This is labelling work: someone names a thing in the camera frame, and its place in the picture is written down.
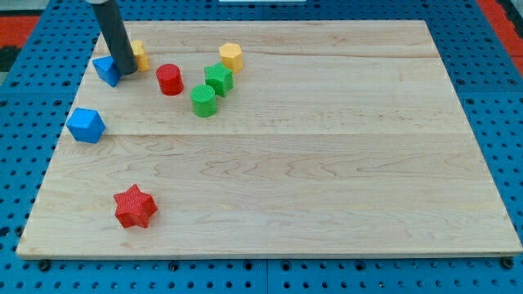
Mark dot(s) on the blue triangular block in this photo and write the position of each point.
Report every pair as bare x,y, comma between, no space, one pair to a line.
107,70

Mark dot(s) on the yellow heart block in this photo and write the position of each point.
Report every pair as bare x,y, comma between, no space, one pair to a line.
139,52

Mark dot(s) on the light wooden board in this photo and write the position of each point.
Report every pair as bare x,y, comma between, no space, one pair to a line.
340,139

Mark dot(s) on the green cylinder block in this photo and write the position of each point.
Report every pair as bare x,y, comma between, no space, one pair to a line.
203,99

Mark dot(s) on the green star block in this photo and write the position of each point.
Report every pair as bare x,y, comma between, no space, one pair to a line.
219,78

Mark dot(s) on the yellow hexagon block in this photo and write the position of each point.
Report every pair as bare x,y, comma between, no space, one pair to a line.
232,56

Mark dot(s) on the red cylinder block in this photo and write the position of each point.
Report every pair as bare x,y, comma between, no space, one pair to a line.
169,79

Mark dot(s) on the red star block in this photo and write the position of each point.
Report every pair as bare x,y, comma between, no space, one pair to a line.
134,207

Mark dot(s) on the blue cube block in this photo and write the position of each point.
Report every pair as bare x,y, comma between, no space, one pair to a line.
85,125

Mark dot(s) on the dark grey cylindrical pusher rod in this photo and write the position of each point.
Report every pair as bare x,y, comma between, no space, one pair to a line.
115,35

